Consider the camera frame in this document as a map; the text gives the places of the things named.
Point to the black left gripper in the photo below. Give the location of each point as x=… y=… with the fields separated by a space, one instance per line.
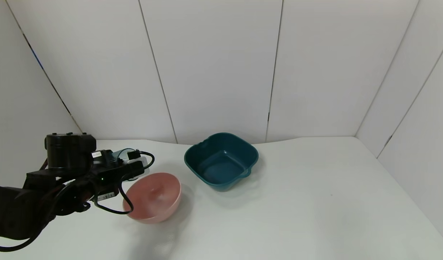
x=106 y=196

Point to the transparent blue ribbed plastic cup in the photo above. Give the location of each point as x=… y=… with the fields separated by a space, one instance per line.
x=121 y=153

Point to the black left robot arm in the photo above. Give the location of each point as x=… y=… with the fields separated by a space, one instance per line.
x=70 y=151

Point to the pink round bowl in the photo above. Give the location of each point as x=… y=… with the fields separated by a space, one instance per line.
x=160 y=202

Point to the dark teal square bowl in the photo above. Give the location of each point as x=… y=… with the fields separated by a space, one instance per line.
x=221 y=166

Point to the blue tape strip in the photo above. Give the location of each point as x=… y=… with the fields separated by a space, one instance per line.
x=38 y=59

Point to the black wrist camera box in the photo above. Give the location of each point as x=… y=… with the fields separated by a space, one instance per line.
x=106 y=196

